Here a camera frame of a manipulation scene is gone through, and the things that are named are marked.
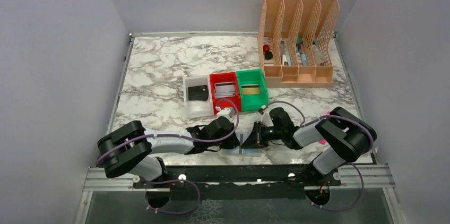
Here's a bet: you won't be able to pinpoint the stationery items in organizer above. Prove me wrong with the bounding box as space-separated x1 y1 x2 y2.
280 37 327 66

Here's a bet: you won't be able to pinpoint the gold credit card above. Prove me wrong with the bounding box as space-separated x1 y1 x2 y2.
241 84 260 95

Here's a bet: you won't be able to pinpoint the orange mesh file organizer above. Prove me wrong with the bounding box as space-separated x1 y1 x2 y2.
257 0 340 88

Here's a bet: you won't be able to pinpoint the black credit card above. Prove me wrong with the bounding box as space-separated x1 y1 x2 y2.
187 84 209 101

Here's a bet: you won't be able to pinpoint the red black item in organizer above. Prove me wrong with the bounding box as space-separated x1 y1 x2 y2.
263 44 273 60

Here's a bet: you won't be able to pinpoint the red plastic bin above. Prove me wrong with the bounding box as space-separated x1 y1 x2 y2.
209 72 242 114

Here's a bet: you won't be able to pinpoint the pink highlighter marker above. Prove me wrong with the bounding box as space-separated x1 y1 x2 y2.
319 111 330 145

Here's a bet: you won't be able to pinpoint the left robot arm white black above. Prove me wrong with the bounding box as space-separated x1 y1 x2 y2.
97 117 240 181

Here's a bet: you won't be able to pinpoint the silver credit card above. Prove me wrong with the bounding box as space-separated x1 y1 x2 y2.
214 82 236 99

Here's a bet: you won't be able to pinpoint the green plastic bin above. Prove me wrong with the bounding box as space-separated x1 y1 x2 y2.
236 68 269 111

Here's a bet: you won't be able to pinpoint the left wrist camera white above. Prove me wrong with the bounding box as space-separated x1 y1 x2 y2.
216 107 236 121

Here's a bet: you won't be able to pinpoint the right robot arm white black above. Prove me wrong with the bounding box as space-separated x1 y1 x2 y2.
241 107 377 180

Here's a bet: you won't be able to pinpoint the white plastic bin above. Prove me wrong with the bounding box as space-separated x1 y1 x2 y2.
183 75 214 119

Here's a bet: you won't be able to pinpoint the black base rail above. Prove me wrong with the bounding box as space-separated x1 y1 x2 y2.
133 164 341 201

